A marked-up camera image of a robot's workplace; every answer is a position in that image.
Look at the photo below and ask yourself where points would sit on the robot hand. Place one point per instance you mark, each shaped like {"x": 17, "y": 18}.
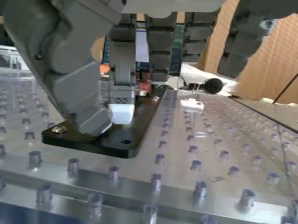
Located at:
{"x": 66, "y": 56}

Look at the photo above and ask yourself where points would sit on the larger metal nut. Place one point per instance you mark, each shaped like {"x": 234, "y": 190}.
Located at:
{"x": 58, "y": 129}

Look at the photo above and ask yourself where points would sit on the smaller metal nut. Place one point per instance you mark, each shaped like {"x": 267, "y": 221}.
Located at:
{"x": 154, "y": 98}

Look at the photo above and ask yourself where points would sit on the black plate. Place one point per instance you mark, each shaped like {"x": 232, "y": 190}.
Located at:
{"x": 115, "y": 136}

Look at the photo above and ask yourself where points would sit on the small square metal plate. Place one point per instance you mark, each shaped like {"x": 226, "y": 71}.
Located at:
{"x": 191, "y": 105}

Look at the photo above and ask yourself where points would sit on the clear box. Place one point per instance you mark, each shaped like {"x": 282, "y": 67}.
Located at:
{"x": 133, "y": 190}

